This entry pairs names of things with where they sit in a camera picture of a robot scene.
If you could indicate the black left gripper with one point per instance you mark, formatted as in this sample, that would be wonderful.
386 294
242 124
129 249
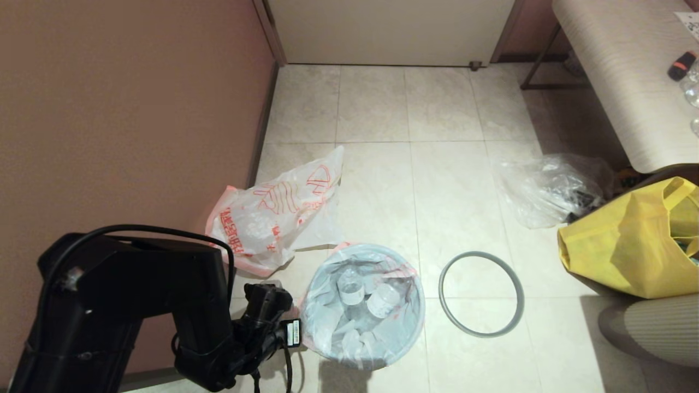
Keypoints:
267 303

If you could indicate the black round trash bin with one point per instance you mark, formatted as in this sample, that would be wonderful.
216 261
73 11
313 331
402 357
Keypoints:
322 316

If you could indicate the white translucent plastic bag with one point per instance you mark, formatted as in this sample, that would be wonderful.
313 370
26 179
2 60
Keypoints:
327 338

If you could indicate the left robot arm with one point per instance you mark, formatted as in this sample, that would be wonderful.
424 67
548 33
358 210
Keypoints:
136 284

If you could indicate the new red-printed plastic bag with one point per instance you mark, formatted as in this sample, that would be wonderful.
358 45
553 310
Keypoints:
262 218

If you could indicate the crumpled clear plastic bag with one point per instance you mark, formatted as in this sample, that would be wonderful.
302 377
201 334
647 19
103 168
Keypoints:
546 183

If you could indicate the yellow fabric tote bag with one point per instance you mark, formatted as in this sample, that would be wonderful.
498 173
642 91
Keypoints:
628 245

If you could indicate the clear plastic bottle barcode label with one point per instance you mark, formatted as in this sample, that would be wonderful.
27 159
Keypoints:
350 289

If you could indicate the white door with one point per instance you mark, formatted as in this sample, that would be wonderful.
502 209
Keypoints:
390 33

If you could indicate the small metal door stop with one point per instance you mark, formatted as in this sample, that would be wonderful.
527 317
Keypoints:
475 65

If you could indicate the small green yellow package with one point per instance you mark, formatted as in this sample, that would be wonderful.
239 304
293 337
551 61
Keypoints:
628 179

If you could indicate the beige ribbed round stool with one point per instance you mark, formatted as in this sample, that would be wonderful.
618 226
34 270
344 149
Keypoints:
655 327

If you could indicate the wood-grain table top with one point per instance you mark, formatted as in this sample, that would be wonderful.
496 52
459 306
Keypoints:
617 71

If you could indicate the clear drinking glass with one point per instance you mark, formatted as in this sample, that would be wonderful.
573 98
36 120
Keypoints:
693 95
695 127

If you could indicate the white printed paper sheet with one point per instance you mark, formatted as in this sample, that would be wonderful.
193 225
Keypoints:
689 23

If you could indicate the dark metal table leg frame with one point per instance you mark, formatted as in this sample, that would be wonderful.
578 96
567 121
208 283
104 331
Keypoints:
538 65

